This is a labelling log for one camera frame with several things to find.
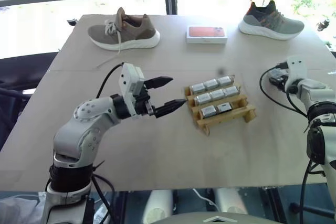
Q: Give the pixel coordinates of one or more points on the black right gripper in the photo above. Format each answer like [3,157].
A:
[277,78]

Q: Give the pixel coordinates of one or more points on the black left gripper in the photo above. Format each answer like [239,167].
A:
[143,103]

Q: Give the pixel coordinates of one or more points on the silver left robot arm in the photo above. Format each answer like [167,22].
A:
[78,132]

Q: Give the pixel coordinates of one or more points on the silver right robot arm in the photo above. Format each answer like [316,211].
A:
[320,119]

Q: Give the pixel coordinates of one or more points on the wooden tray rack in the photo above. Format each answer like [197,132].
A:
[225,119]

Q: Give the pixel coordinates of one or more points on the grey sneaker with orange accents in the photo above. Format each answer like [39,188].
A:
[273,23]

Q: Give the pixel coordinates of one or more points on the brown sneaker with white laces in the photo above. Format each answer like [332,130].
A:
[131,33]

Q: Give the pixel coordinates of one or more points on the small black and white clamp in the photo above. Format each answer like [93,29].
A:
[323,24]
[71,21]

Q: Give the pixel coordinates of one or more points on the white phone box, orange print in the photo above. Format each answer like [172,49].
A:
[207,34]

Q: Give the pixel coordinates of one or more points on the white rounded cylinder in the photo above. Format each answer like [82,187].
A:
[158,204]
[231,200]

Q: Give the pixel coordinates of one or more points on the grey rounded shape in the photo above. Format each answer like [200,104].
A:
[215,218]

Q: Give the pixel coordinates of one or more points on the black office chair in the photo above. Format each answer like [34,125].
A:
[23,77]

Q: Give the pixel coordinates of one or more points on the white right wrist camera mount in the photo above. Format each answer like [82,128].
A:
[296,72]

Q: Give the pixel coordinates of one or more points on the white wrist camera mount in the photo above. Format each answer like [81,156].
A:
[296,72]
[130,82]

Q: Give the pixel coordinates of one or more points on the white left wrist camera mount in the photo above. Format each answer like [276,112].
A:
[130,82]

